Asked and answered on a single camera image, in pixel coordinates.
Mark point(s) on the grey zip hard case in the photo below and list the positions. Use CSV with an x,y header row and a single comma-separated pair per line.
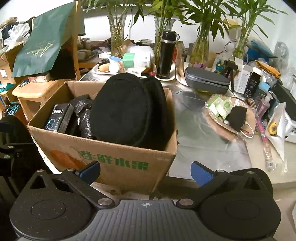
x,y
205,80

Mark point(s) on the green paper bag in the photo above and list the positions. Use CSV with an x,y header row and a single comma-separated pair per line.
x,y
50,31

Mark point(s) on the brown cardboard box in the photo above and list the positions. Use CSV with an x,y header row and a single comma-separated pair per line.
x,y
123,167

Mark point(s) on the woven basket tray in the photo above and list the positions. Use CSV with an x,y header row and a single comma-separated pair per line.
x,y
218,108

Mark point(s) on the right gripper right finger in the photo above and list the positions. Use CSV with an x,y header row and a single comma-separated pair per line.
x,y
209,182

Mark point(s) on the glass vase with bamboo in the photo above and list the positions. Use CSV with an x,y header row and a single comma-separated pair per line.
x,y
117,27

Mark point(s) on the glass vase bamboo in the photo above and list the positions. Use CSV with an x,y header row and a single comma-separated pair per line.
x,y
200,50
161,24

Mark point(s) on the yellow tape measure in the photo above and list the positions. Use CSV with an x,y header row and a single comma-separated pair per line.
x,y
273,128

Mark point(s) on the white round jar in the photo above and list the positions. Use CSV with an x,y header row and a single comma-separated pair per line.
x,y
115,67

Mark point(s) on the green white tissue box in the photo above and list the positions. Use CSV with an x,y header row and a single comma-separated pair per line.
x,y
136,60

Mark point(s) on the pink soap bottle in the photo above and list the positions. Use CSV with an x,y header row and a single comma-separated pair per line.
x,y
263,105

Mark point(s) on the white plastic tray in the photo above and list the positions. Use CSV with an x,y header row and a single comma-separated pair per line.
x,y
135,71

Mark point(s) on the black cartoon snack packet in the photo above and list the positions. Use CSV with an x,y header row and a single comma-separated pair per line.
x,y
59,118

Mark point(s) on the wooden chair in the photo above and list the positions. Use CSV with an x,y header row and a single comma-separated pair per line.
x,y
34,94

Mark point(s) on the black thermos bottle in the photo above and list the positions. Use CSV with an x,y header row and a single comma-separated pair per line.
x,y
168,42

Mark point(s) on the black neck pillow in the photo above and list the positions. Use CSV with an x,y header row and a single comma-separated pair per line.
x,y
131,111

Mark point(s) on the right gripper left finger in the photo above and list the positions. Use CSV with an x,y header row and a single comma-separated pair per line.
x,y
80,182

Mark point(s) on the black face mask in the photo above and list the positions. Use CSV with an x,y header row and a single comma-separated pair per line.
x,y
237,117

